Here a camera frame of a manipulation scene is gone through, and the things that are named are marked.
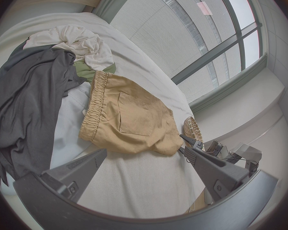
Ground bed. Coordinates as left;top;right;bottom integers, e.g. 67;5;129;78
0;0;208;216

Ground black garment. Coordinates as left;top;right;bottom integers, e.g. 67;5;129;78
0;42;87;187

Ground tan shorts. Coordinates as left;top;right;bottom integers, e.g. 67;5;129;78
78;70;184;156

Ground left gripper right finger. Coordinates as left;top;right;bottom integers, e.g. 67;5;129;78
184;146;250;203

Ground white garment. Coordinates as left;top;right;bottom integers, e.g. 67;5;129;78
23;25;114;71

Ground green garment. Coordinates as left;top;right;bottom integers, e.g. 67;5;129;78
73;61;117;84

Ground round woven basket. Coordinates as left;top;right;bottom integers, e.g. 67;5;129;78
183;116;204;145

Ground window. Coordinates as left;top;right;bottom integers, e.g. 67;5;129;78
108;0;264;105

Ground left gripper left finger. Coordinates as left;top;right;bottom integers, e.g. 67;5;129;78
41;149;108;202

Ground pale blue garment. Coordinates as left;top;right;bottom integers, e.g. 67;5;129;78
49;82;96;169

